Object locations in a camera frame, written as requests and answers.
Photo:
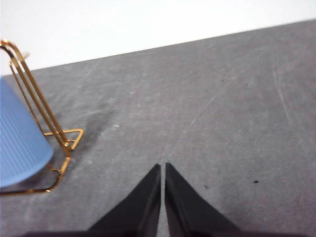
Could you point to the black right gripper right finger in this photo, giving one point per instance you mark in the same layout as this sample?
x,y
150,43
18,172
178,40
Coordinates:
x,y
182,212

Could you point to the blue ribbed plastic cup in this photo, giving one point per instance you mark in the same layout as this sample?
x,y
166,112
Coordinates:
x,y
19,138

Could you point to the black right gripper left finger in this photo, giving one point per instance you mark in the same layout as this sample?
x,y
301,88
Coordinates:
x,y
143,209

